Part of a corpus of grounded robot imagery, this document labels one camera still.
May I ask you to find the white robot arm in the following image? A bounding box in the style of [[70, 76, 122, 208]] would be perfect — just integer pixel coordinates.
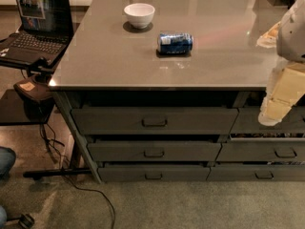
[[258, 0, 305, 126]]

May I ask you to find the black caster wheel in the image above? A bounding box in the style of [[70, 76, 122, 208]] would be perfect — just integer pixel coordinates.
[[18, 214, 35, 229]]

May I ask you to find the grey cabinet frame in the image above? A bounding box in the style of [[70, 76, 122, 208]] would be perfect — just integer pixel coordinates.
[[52, 92, 102, 183]]

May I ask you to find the person's leg in jeans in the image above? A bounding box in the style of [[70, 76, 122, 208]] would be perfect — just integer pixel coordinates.
[[0, 147, 16, 178]]

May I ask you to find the black laptop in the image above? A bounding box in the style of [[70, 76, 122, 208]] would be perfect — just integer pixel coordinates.
[[0, 0, 73, 67]]

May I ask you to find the black laptop stand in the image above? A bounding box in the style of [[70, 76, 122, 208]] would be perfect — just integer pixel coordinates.
[[0, 64, 91, 180]]

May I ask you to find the blue soda can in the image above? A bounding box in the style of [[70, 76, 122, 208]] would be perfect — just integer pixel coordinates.
[[157, 33, 193, 54]]

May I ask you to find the black floor cable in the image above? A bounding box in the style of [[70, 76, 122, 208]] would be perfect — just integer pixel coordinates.
[[39, 123, 116, 229]]

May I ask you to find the white ceramic bowl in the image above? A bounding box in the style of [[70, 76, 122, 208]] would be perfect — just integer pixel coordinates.
[[124, 3, 155, 29]]

